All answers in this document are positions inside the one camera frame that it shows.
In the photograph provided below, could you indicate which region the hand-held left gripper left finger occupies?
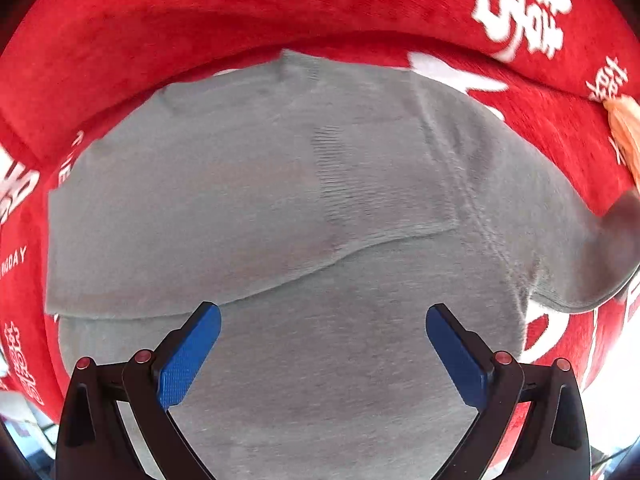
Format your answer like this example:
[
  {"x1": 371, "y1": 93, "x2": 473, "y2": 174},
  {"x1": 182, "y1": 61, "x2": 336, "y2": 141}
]
[{"x1": 54, "y1": 301, "x2": 223, "y2": 480}]

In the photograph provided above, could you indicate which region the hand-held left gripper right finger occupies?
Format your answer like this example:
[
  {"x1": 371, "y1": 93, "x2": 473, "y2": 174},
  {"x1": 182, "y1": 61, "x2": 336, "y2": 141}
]
[{"x1": 425, "y1": 303, "x2": 593, "y2": 480}]

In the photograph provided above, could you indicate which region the grey knit sweater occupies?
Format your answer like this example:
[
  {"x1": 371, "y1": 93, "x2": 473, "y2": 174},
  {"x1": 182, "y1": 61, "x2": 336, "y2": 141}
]
[{"x1": 45, "y1": 49, "x2": 640, "y2": 480}]

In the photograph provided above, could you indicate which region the red printed blanket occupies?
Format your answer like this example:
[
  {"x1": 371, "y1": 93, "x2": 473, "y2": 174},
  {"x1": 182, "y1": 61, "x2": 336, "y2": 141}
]
[{"x1": 0, "y1": 0, "x2": 640, "y2": 466}]

